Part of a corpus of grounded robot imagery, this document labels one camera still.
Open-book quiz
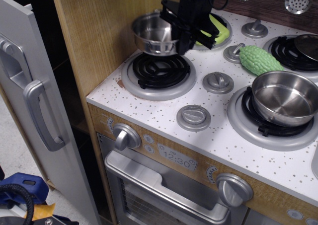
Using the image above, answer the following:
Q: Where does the large steel pan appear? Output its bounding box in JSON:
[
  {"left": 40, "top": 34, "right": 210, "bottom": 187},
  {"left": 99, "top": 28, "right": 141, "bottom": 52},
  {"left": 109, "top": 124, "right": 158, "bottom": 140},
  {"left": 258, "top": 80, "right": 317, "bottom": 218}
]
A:
[{"left": 251, "top": 71, "right": 318, "bottom": 127}]

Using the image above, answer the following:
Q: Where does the back right black burner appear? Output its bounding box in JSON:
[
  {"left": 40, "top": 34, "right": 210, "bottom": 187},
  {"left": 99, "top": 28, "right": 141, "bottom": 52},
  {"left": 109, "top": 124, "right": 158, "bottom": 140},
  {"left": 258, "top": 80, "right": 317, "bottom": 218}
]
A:
[{"left": 270, "top": 36, "right": 318, "bottom": 72}]

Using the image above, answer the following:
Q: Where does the black burner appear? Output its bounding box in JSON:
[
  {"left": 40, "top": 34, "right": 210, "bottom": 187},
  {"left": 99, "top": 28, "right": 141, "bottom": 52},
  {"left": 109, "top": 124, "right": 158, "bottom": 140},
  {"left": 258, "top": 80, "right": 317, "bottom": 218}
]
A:
[
  {"left": 270, "top": 36, "right": 318, "bottom": 72},
  {"left": 241, "top": 86, "right": 314, "bottom": 137},
  {"left": 132, "top": 53, "right": 191, "bottom": 89}
]

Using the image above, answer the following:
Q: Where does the oven clock display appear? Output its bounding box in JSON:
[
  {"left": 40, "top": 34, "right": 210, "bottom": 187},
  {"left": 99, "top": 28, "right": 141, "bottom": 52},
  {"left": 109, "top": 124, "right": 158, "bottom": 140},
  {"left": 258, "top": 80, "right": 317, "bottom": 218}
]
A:
[{"left": 157, "top": 144, "right": 198, "bottom": 171}]

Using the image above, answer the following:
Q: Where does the grey fridge door handle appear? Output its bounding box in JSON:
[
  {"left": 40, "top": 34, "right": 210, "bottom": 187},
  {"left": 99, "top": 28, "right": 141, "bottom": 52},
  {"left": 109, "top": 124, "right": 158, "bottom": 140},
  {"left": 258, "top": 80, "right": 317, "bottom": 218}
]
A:
[{"left": 23, "top": 79, "right": 65, "bottom": 152}]

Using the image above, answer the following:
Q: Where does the front right black burner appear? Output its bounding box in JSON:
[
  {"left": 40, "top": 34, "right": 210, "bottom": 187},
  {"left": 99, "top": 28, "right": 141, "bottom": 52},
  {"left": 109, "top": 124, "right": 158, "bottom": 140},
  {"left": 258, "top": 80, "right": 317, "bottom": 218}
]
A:
[{"left": 241, "top": 86, "right": 314, "bottom": 137}]

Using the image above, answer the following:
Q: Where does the left silver oven knob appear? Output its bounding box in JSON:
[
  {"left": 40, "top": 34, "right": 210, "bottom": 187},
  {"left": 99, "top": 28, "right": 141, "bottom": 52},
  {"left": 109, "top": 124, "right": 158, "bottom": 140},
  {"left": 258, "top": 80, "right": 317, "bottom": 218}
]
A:
[{"left": 113, "top": 123, "right": 142, "bottom": 151}]

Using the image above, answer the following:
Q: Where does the silver oven knob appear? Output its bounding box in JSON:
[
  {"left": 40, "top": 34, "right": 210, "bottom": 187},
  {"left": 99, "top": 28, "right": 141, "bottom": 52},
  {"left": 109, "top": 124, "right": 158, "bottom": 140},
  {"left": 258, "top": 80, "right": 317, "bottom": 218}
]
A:
[
  {"left": 113, "top": 123, "right": 142, "bottom": 151},
  {"left": 216, "top": 173, "right": 253, "bottom": 208}
]

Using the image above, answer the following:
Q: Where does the blue clamp tool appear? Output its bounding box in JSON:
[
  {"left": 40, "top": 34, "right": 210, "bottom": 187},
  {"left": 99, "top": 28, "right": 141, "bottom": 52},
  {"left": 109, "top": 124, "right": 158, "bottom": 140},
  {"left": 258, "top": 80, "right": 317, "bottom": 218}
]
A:
[{"left": 0, "top": 172, "right": 49, "bottom": 205}]

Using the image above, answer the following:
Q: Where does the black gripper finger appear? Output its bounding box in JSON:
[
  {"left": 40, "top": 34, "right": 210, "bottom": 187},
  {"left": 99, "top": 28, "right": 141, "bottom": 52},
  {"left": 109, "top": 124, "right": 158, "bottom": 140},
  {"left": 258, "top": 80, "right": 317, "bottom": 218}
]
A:
[
  {"left": 171, "top": 22, "right": 181, "bottom": 40},
  {"left": 176, "top": 30, "right": 197, "bottom": 55}
]

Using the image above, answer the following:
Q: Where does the small steel pot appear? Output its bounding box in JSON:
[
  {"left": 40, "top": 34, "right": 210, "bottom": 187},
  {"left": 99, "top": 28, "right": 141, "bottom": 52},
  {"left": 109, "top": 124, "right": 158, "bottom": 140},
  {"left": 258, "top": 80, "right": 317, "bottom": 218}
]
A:
[{"left": 131, "top": 11, "right": 178, "bottom": 56}]

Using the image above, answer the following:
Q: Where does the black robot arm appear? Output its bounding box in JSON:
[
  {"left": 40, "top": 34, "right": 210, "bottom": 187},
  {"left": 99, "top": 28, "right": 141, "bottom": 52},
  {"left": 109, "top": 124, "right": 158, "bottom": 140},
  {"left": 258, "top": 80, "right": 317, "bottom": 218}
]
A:
[{"left": 160, "top": 0, "right": 219, "bottom": 55}]

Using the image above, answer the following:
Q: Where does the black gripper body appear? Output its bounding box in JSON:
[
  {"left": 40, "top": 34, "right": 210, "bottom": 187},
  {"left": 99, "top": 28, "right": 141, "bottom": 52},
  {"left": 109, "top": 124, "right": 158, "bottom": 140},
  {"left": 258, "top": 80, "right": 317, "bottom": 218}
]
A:
[{"left": 160, "top": 0, "right": 219, "bottom": 49}]

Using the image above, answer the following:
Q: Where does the grey stove top knob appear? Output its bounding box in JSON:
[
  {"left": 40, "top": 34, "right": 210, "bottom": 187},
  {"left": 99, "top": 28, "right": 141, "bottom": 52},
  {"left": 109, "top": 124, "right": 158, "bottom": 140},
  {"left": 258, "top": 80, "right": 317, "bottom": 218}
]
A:
[
  {"left": 202, "top": 72, "right": 234, "bottom": 94},
  {"left": 176, "top": 105, "right": 211, "bottom": 132},
  {"left": 223, "top": 43, "right": 245, "bottom": 64},
  {"left": 241, "top": 19, "right": 268, "bottom": 39}
]

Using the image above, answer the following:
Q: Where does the hanging steel skimmer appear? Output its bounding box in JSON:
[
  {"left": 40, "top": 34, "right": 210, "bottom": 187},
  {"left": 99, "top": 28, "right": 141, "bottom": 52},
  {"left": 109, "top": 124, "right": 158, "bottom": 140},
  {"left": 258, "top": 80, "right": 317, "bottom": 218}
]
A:
[{"left": 284, "top": 0, "right": 313, "bottom": 15}]

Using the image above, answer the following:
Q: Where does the silver oven door handle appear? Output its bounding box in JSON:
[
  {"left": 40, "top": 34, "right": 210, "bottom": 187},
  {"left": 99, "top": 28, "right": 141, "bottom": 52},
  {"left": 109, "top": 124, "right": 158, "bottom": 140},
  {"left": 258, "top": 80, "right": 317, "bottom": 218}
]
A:
[{"left": 105, "top": 151, "right": 230, "bottom": 225}]

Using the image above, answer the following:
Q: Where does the front left black burner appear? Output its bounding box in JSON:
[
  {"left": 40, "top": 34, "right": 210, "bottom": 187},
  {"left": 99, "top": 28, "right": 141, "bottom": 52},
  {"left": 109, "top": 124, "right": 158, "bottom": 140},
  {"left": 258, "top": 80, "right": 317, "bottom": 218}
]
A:
[{"left": 132, "top": 53, "right": 191, "bottom": 89}]

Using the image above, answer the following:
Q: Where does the green bitter melon toy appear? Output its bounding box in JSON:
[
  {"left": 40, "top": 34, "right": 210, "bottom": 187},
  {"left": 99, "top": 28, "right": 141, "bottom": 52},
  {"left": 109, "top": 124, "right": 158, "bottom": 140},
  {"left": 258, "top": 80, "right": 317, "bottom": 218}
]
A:
[{"left": 239, "top": 45, "right": 284, "bottom": 76}]

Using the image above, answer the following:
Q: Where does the right silver oven knob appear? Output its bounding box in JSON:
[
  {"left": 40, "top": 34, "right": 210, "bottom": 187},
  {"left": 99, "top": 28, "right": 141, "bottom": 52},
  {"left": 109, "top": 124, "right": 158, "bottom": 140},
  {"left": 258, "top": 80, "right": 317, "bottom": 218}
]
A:
[{"left": 216, "top": 173, "right": 253, "bottom": 208}]

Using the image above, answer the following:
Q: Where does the grey fridge door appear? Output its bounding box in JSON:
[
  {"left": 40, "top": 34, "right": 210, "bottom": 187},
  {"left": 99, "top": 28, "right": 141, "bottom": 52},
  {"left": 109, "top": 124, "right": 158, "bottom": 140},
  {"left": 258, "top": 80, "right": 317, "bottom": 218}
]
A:
[{"left": 0, "top": 0, "right": 101, "bottom": 225}]

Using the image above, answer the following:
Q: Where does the black braided cable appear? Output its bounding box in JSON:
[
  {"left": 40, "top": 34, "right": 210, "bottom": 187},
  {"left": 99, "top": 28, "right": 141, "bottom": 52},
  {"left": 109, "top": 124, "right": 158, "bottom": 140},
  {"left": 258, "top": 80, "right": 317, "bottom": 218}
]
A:
[{"left": 0, "top": 184, "right": 34, "bottom": 225}]

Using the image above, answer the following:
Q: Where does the dark steel pot lid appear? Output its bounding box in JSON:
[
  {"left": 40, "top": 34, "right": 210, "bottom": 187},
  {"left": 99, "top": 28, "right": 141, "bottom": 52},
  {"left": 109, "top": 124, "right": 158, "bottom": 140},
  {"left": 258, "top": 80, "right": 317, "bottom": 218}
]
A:
[{"left": 294, "top": 34, "right": 318, "bottom": 61}]

